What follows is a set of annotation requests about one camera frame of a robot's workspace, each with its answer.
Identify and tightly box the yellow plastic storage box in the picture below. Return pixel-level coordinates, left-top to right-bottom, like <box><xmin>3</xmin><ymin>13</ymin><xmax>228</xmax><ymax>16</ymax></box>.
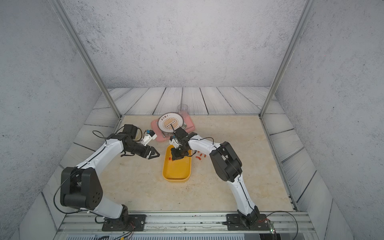
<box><xmin>163</xmin><ymin>145</ymin><xmax>192</xmax><ymax>183</ymax></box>

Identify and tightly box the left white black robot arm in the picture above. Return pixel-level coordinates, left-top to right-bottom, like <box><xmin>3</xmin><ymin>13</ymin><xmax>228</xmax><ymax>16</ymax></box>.
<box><xmin>56</xmin><ymin>125</ymin><xmax>160</xmax><ymax>220</ymax></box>

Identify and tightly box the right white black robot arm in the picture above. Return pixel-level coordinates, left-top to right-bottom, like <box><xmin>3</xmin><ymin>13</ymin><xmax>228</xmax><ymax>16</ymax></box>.
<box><xmin>170</xmin><ymin>128</ymin><xmax>260</xmax><ymax>230</ymax></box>

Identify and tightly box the pink plastic tray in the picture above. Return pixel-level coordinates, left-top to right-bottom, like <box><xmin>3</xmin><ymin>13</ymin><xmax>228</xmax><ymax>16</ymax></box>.
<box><xmin>151</xmin><ymin>115</ymin><xmax>195</xmax><ymax>142</ymax></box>

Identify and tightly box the white plate orange sunburst pattern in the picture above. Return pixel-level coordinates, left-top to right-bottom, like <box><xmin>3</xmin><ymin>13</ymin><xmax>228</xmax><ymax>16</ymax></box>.
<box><xmin>158</xmin><ymin>112</ymin><xmax>184</xmax><ymax>133</ymax></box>

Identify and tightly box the clear plastic cup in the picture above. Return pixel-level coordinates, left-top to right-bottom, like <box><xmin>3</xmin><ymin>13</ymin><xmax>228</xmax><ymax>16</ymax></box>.
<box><xmin>178</xmin><ymin>104</ymin><xmax>189</xmax><ymax>118</ymax></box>

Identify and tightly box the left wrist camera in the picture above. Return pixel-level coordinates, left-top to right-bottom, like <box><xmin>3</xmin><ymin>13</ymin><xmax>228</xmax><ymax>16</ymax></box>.
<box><xmin>141</xmin><ymin>130</ymin><xmax>157</xmax><ymax>146</ymax></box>

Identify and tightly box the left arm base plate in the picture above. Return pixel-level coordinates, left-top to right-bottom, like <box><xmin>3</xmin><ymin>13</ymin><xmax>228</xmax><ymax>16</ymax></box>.
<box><xmin>102</xmin><ymin>214</ymin><xmax>147</xmax><ymax>232</ymax></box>

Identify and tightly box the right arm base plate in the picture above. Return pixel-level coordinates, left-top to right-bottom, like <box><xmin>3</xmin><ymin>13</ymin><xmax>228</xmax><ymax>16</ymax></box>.
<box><xmin>222</xmin><ymin>214</ymin><xmax>271</xmax><ymax>231</ymax></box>

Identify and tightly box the aluminium front rail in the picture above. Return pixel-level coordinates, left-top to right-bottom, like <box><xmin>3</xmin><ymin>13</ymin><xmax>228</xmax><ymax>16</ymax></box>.
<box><xmin>54</xmin><ymin>212</ymin><xmax>319</xmax><ymax>240</ymax></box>

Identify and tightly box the left aluminium frame post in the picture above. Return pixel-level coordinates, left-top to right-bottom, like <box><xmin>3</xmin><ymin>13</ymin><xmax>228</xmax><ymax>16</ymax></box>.
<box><xmin>49</xmin><ymin>0</ymin><xmax>122</xmax><ymax>119</ymax></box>

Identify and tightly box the aluminium frame post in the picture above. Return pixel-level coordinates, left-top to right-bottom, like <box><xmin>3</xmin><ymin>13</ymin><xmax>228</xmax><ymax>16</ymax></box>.
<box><xmin>259</xmin><ymin>0</ymin><xmax>316</xmax><ymax>120</ymax></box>
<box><xmin>49</xmin><ymin>0</ymin><xmax>122</xmax><ymax>119</ymax></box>

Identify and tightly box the right aluminium frame post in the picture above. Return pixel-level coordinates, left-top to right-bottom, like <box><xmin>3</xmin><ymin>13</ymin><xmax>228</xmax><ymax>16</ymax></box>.
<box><xmin>259</xmin><ymin>0</ymin><xmax>316</xmax><ymax>120</ymax></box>

